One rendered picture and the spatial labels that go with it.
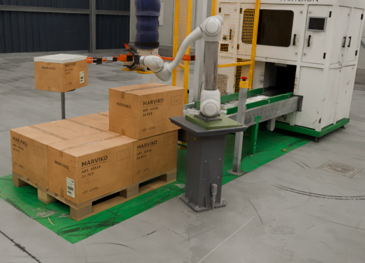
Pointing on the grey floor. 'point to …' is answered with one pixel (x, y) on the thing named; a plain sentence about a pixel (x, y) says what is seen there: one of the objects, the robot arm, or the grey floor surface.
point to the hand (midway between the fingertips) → (125, 57)
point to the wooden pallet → (20, 181)
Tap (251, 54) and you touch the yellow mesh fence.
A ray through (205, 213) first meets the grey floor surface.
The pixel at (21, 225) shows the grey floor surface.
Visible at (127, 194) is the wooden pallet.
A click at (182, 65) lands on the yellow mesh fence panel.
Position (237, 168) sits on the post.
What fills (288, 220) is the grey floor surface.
